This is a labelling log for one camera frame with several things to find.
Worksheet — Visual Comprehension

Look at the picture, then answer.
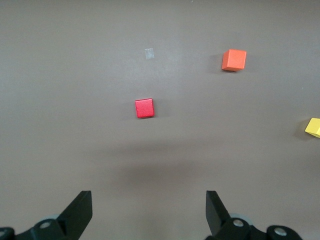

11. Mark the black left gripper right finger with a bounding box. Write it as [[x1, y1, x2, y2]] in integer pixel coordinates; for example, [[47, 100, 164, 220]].
[[205, 190, 304, 240]]

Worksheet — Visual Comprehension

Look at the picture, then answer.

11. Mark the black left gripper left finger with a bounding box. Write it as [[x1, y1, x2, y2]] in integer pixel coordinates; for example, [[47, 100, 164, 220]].
[[0, 190, 94, 240]]

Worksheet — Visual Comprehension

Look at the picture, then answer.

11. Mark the red cube block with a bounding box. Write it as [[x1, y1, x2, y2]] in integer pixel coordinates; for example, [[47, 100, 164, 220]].
[[134, 97, 156, 119]]

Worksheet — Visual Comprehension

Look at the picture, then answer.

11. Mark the yellow cube block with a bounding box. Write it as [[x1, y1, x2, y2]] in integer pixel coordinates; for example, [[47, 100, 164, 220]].
[[304, 117, 320, 138]]

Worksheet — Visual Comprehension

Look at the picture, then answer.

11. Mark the orange cube block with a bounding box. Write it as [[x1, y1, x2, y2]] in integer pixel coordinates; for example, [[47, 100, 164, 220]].
[[221, 48, 248, 73]]

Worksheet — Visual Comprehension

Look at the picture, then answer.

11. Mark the clear tape piece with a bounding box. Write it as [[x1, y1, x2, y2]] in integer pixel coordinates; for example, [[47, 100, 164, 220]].
[[144, 47, 155, 61]]

